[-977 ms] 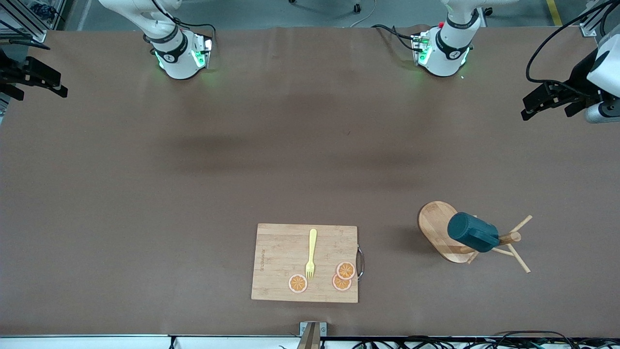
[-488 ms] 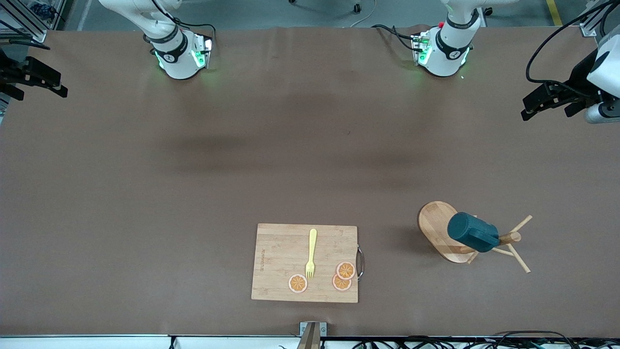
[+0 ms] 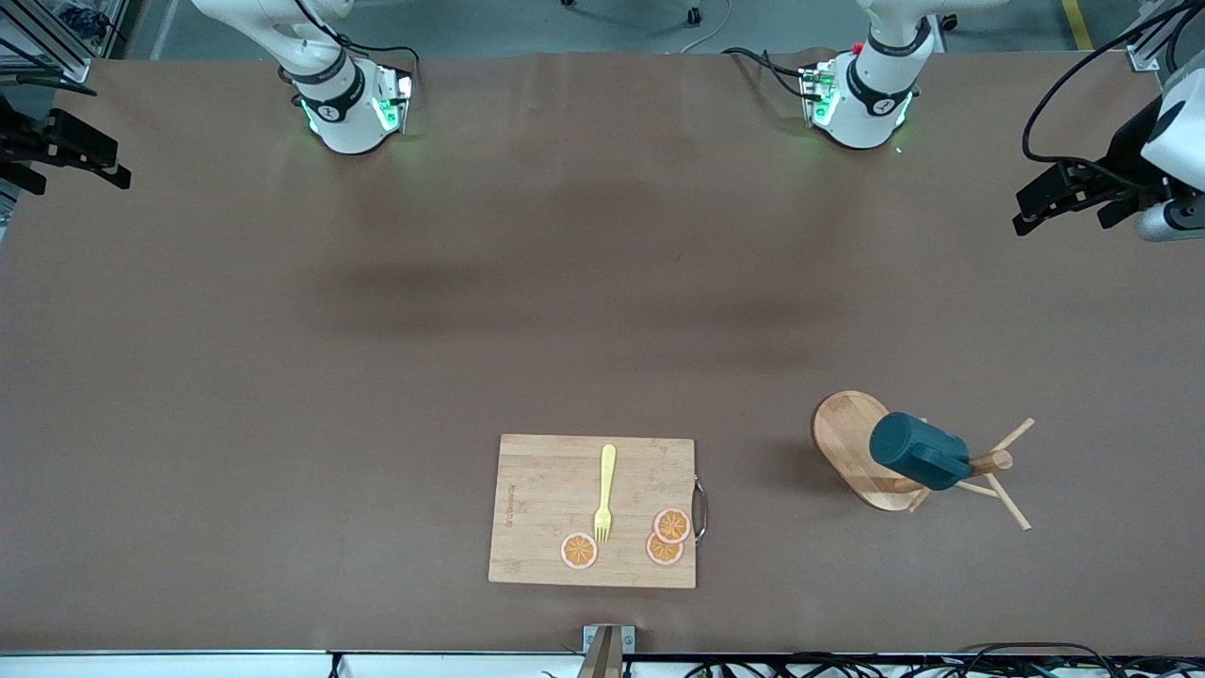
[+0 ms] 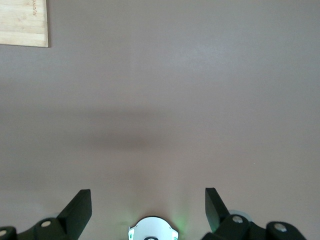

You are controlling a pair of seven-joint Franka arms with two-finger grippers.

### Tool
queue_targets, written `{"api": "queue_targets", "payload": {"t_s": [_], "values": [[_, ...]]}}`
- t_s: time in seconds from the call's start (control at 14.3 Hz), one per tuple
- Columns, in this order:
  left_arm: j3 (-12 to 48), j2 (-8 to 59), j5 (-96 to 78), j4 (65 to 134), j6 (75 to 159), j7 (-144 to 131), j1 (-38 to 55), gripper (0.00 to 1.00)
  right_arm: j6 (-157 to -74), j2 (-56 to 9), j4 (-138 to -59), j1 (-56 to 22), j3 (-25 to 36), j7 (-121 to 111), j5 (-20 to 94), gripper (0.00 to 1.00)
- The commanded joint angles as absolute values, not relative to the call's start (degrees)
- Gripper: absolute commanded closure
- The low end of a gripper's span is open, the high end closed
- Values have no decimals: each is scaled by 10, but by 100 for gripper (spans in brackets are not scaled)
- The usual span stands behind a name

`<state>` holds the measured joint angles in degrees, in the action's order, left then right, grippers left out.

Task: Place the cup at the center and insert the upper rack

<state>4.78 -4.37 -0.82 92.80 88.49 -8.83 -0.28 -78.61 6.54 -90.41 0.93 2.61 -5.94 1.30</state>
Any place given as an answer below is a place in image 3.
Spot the dark teal ribbed mug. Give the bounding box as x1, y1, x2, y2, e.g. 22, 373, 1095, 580
869, 412, 972, 491

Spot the wooden mug tree rack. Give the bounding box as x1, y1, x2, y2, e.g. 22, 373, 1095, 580
812, 390, 1036, 531

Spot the yellow plastic fork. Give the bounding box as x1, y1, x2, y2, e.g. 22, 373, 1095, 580
593, 444, 618, 545

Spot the bamboo cutting board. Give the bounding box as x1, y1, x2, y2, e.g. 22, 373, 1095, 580
488, 433, 698, 590

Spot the black left arm wrist cable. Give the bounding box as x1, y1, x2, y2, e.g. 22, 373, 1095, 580
1023, 0, 1198, 169

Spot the aluminium frame post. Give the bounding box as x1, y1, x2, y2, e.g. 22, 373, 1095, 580
1125, 0, 1187, 72
0, 0, 95, 84

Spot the blue black cable bundle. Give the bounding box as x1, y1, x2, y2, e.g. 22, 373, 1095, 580
56, 5, 128, 43

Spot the black right arm base cable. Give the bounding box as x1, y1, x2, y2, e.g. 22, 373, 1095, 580
334, 38, 422, 95

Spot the black arm base cable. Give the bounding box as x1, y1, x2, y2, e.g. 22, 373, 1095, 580
723, 47, 812, 100
334, 38, 422, 95

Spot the black left arm base cable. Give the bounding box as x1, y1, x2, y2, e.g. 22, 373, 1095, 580
723, 47, 812, 100

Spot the white floor cable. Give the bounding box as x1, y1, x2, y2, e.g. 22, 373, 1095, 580
678, 0, 733, 55

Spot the white table edge rail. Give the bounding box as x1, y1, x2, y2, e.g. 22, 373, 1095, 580
0, 650, 585, 678

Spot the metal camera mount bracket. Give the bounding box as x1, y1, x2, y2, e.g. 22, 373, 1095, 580
582, 624, 636, 678

